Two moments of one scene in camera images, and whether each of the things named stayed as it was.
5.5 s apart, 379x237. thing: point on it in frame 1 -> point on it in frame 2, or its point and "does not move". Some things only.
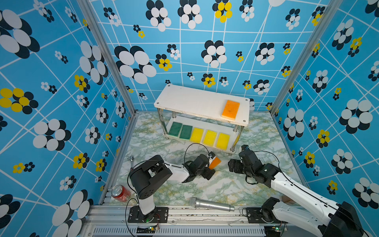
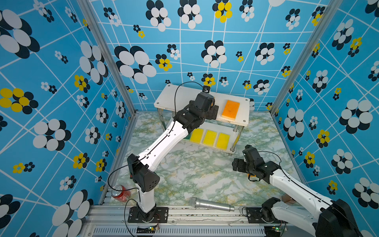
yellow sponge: (223, 141) does not move
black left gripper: (209, 174) -> (211, 112)
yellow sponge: (197, 135) does not move
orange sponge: (230, 109) does not move
